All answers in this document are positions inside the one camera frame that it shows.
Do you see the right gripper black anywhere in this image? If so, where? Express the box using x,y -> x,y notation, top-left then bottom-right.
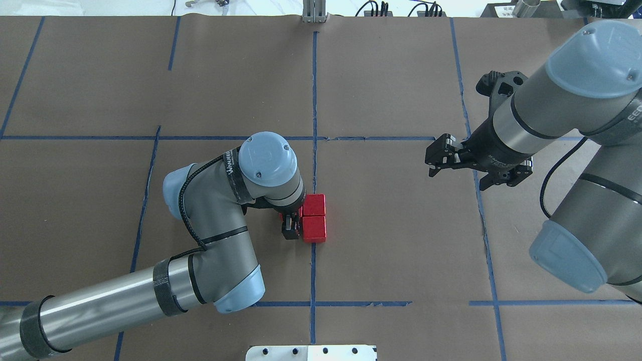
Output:
425,71 -> 533,191

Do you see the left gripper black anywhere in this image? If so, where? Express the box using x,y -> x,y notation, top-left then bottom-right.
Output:
246,193 -> 306,241

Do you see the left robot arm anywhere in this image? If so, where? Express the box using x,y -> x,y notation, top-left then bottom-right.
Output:
2,132 -> 176,341

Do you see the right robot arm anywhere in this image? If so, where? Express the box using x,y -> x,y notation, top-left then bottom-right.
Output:
425,20 -> 641,304

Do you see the metal cup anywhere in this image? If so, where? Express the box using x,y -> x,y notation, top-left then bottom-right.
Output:
512,0 -> 541,18

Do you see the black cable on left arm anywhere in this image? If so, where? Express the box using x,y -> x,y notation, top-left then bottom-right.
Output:
179,153 -> 229,251

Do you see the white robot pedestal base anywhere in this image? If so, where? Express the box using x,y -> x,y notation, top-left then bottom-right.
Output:
245,343 -> 378,360

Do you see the aluminium frame post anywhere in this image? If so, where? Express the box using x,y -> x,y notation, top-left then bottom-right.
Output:
302,0 -> 328,24

